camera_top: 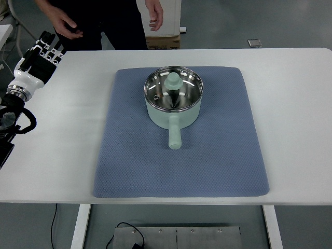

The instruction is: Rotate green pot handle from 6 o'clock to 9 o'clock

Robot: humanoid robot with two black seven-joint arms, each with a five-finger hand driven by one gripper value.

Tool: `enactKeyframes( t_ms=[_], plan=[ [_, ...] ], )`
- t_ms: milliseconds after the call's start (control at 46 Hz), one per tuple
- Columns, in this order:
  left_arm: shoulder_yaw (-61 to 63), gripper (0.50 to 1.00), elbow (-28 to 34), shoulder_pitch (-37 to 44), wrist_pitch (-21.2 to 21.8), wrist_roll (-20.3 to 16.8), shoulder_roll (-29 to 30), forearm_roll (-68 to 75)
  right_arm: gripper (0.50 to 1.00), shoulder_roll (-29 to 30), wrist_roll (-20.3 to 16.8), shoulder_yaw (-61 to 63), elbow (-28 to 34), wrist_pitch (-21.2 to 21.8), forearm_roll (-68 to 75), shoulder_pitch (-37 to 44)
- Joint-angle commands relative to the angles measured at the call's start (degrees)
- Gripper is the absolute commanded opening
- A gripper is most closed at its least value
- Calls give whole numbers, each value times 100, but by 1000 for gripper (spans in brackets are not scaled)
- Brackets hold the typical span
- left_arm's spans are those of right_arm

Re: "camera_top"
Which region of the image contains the green pot with handle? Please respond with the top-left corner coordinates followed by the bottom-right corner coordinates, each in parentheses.
top-left (144, 66), bottom-right (204, 150)

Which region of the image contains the person's right hand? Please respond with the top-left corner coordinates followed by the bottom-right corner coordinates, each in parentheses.
top-left (49, 7), bottom-right (83, 39)

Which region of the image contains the grey metal base plate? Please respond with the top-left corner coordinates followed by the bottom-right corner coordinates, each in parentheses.
top-left (112, 226), bottom-right (242, 248)

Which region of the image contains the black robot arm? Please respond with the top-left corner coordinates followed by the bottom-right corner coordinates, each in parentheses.
top-left (1, 31), bottom-right (66, 166)

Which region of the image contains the metal floor socket plate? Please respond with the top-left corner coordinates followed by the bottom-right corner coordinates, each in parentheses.
top-left (247, 39), bottom-right (262, 48)

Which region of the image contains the white cabinet on floor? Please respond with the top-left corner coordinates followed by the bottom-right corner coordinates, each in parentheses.
top-left (136, 0), bottom-right (182, 37)

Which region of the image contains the person's left hand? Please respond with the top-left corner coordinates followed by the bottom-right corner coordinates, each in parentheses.
top-left (145, 0), bottom-right (163, 32)

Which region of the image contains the blue quilted mat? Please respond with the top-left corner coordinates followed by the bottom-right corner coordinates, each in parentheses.
top-left (93, 66), bottom-right (269, 198)

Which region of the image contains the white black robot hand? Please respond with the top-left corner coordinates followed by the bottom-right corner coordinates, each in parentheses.
top-left (7, 31), bottom-right (65, 101)

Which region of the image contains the black power cable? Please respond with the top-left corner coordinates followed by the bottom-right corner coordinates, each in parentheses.
top-left (105, 222), bottom-right (147, 249)

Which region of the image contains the glass lid green knob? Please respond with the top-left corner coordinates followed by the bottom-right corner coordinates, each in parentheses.
top-left (144, 66), bottom-right (203, 113)

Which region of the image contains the white table leg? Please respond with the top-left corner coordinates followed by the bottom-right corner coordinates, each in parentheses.
top-left (262, 205), bottom-right (283, 249)
top-left (70, 204), bottom-right (91, 249)

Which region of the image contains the cardboard box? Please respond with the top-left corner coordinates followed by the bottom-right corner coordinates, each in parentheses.
top-left (146, 35), bottom-right (181, 50)

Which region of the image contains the white table leg left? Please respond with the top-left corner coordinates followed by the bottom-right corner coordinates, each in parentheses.
top-left (70, 204), bottom-right (91, 249)

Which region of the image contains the person in black clothes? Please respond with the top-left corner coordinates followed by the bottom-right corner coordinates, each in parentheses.
top-left (35, 1), bottom-right (147, 51)

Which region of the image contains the thin black floor cable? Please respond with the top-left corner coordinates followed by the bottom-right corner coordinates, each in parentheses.
top-left (50, 203), bottom-right (58, 249)

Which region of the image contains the white table leg right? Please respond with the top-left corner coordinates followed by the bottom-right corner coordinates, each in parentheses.
top-left (262, 205), bottom-right (283, 249)

